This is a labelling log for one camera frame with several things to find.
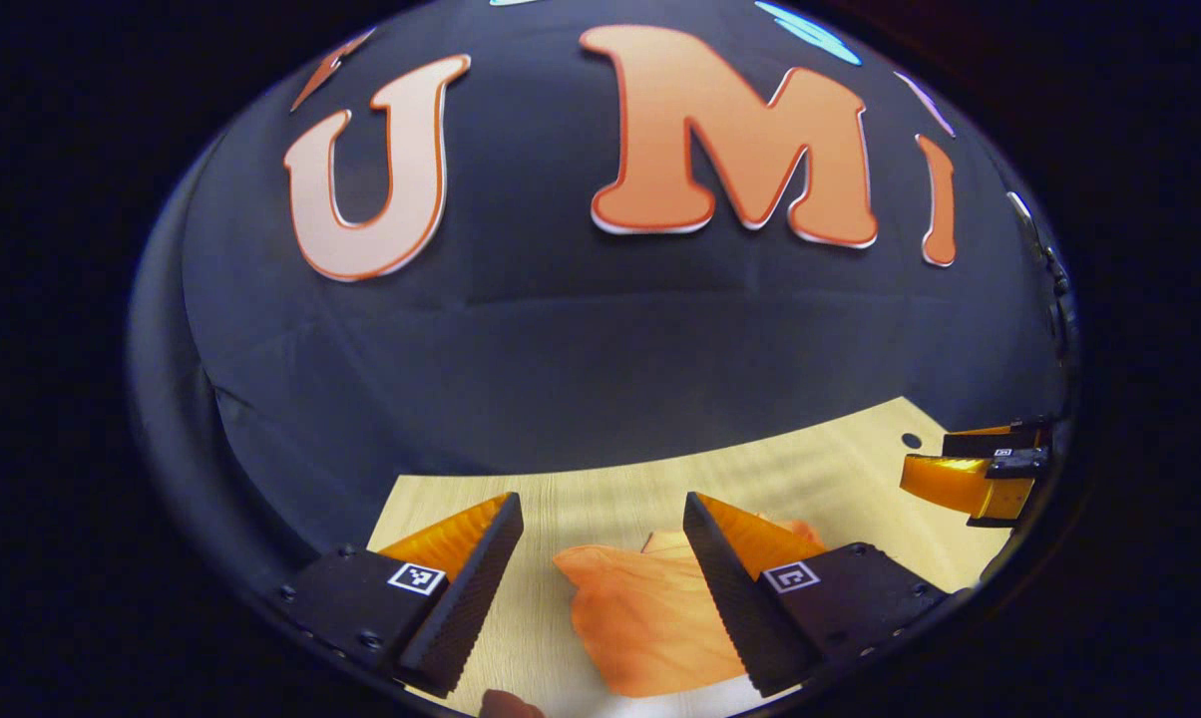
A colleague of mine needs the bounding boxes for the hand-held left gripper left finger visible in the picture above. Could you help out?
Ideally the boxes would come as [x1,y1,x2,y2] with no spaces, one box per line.
[276,492,525,699]

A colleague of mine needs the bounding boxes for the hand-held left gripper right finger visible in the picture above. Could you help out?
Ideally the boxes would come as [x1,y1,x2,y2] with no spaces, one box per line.
[682,491,951,699]

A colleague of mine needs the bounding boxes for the orange T-shirt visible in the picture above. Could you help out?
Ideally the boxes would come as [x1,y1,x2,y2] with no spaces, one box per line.
[553,517,829,699]

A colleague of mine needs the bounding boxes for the metal stand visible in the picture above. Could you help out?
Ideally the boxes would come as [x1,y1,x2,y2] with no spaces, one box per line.
[1006,189,1072,355]

